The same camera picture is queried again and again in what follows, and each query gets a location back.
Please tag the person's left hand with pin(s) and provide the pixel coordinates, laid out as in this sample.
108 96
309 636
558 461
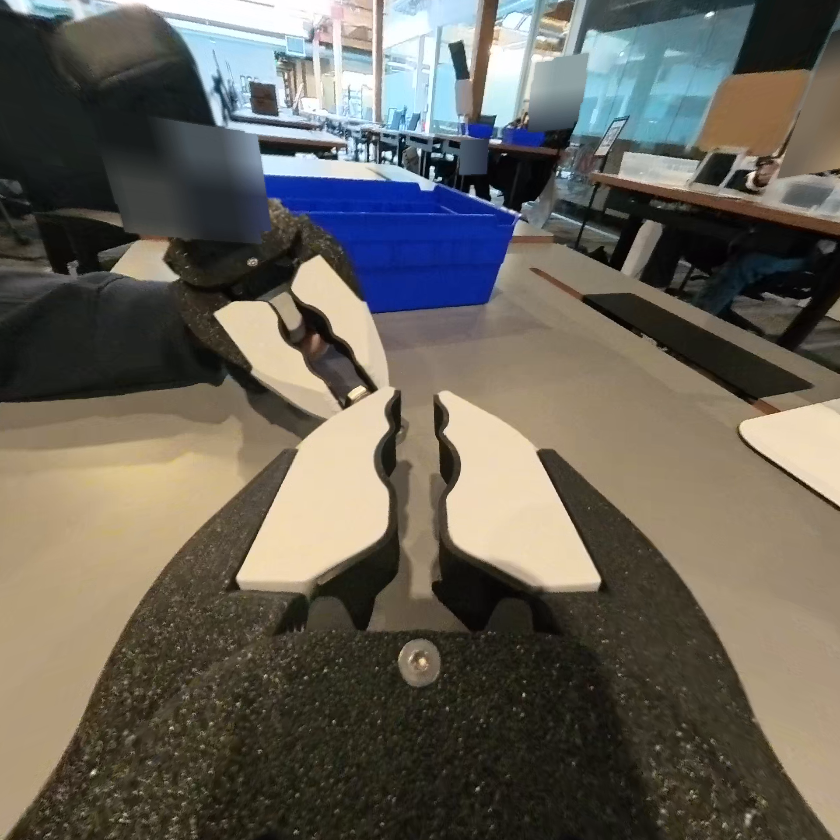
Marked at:
316 344

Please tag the black office chair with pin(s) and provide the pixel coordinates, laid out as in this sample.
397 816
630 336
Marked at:
131 65

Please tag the wooden pillar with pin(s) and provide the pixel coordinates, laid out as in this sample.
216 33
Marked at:
484 52

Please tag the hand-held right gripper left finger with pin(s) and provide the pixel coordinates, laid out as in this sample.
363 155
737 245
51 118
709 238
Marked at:
308 512

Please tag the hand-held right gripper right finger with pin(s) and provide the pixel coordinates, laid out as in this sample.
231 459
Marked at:
518 518

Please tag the white pad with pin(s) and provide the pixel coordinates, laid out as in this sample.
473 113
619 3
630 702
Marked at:
797 446

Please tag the steel hex bolt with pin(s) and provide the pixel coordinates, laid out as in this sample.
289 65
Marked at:
358 394

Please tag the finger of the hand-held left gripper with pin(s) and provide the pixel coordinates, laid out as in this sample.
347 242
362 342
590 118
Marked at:
348 315
269 348

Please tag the silver monitor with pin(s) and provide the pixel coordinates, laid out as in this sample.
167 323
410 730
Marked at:
814 124

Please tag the wooden table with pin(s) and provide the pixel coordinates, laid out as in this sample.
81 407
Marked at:
656 191

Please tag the black table mat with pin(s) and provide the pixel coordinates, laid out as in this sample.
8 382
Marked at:
695 344

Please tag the large blue plastic bin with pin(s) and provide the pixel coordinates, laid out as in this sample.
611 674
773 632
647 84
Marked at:
420 256

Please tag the person's left forearm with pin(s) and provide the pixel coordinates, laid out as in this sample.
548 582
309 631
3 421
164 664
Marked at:
98 334

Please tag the clear plastic container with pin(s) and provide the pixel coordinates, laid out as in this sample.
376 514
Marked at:
656 164

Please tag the black sign stand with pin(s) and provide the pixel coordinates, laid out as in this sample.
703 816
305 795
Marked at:
610 134

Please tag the small blue bin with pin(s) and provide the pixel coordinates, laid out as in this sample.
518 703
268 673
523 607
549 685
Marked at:
523 137
482 130

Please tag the brown cardboard sheet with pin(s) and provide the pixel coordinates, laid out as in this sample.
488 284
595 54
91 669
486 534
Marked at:
754 111

